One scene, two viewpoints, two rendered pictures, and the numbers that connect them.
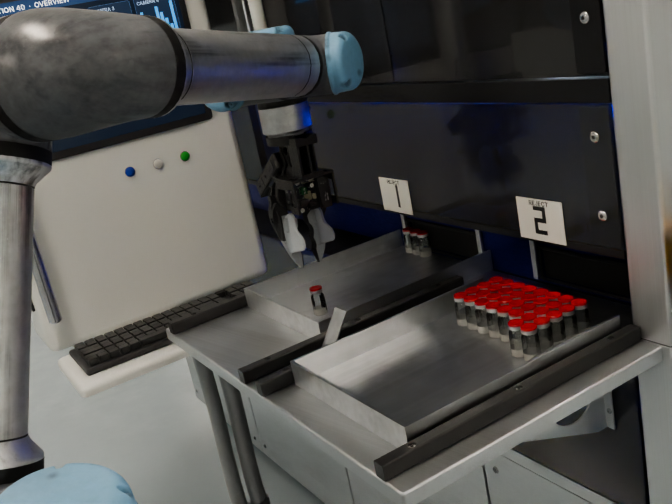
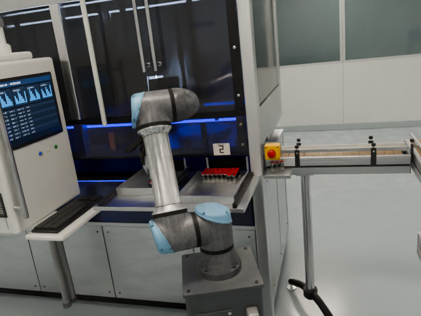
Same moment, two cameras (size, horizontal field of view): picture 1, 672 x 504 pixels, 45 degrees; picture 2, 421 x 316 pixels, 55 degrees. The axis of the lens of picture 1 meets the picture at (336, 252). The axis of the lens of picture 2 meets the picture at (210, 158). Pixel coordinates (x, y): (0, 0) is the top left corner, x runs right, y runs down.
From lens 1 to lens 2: 1.16 m
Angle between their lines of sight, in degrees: 42
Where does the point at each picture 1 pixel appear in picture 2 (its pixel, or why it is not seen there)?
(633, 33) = (252, 99)
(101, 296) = (32, 207)
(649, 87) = (257, 111)
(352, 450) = not seen: hidden behind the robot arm
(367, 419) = (215, 200)
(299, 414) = (190, 207)
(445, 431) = (240, 195)
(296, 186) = not seen: hidden behind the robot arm
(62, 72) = (192, 103)
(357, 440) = not seen: hidden behind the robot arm
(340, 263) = (135, 178)
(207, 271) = (64, 194)
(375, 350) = (187, 192)
